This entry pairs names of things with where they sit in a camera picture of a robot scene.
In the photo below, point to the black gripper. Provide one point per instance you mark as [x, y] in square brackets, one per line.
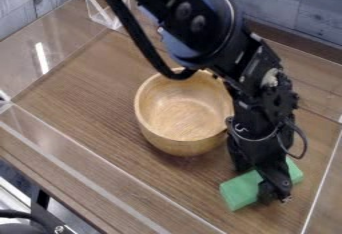
[263, 137]

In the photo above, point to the green foam block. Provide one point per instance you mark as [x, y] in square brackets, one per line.
[239, 191]

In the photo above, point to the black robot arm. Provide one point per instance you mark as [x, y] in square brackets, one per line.
[207, 38]

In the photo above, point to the wooden bowl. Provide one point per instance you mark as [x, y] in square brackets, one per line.
[180, 114]

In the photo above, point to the black table frame bracket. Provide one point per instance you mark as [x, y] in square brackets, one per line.
[56, 219]

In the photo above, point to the clear acrylic corner bracket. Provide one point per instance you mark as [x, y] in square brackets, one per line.
[101, 15]

